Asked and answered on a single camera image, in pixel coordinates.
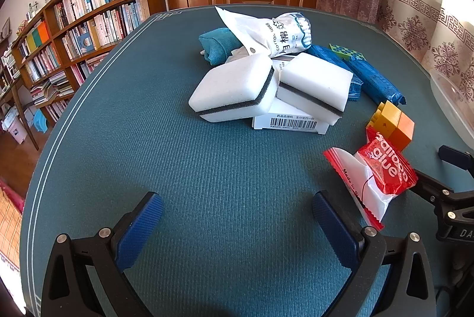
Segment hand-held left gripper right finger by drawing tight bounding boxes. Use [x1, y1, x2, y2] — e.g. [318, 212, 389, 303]
[312, 190, 438, 317]

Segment orange yellow toy block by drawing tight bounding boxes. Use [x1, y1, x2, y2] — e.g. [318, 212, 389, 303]
[366, 100, 415, 151]

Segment patterned white purple curtain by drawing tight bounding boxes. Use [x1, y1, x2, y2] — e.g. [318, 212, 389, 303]
[316, 0, 474, 95]

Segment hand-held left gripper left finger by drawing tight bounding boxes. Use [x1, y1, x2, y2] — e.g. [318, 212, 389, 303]
[42, 191, 164, 317]

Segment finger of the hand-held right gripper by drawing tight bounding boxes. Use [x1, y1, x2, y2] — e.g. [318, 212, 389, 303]
[409, 169, 459, 207]
[438, 144, 474, 170]

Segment orange patterned blanket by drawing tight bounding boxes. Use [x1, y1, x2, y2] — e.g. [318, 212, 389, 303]
[0, 179, 26, 266]

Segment blue plastic stool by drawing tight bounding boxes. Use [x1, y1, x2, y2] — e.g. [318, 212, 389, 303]
[33, 113, 49, 134]

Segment clear plastic bin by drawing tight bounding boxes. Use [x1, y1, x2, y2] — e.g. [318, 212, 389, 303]
[430, 69, 474, 151]

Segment blue plastic packet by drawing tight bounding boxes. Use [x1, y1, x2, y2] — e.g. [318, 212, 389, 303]
[348, 59, 407, 106]
[307, 44, 365, 101]

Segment teal folded cloth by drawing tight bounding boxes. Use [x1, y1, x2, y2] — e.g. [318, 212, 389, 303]
[198, 27, 241, 67]

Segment green dotted block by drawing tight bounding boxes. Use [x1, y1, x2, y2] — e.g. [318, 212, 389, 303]
[329, 43, 367, 62]

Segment pink plastic bin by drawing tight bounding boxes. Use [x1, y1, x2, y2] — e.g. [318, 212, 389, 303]
[2, 116, 27, 145]

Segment white sponge with grey layer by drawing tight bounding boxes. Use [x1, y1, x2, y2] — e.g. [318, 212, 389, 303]
[188, 54, 278, 124]
[276, 53, 354, 125]

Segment red white glue packet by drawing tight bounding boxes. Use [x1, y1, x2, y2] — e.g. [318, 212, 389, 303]
[323, 127, 419, 232]

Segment white cotton swab bag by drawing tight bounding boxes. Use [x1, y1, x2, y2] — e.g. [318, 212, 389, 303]
[215, 6, 315, 60]

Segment white medicine box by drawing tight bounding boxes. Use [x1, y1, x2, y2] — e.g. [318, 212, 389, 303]
[252, 98, 330, 135]

